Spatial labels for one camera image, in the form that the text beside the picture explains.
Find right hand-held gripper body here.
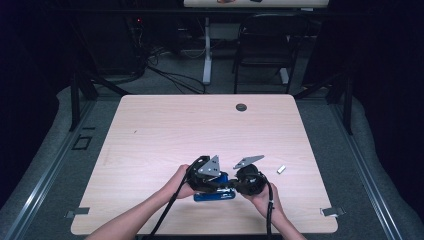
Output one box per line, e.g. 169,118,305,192
232,154,270,197

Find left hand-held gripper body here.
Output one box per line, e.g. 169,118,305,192
185,154,232,195

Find blue stapler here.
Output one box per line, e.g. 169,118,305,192
193,171,238,203

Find person's right hand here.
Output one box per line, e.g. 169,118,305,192
239,181,285,219

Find person's left hand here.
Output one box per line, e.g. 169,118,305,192
163,163,198,201

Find grey tape piece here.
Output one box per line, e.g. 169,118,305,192
64,207,91,220
319,206,346,218

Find white desk leg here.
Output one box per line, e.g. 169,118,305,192
202,17,213,86
279,66,290,85

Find black metal stand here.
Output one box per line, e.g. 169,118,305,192
293,70,354,136
68,70,132,132

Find black tape square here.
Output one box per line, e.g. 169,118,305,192
71,134,94,151

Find black folding chair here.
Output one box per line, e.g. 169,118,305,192
231,13,312,95

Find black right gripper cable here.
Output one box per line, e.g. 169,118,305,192
255,171,276,240

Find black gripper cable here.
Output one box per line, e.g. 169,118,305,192
255,171,276,240
143,171,195,240

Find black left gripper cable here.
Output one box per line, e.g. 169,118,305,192
143,171,195,240

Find black floor cables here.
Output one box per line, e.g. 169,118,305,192
145,46,207,95

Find grey metal floor rail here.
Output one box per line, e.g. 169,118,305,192
5,99,98,240
328,99,405,240

